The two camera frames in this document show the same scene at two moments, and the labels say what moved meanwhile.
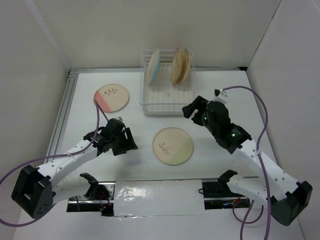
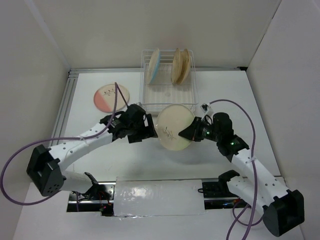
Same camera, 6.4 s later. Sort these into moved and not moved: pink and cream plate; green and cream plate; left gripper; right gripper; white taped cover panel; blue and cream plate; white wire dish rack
Moved: green and cream plate; left gripper; right gripper
Not moved: blue and cream plate; white taped cover panel; white wire dish rack; pink and cream plate
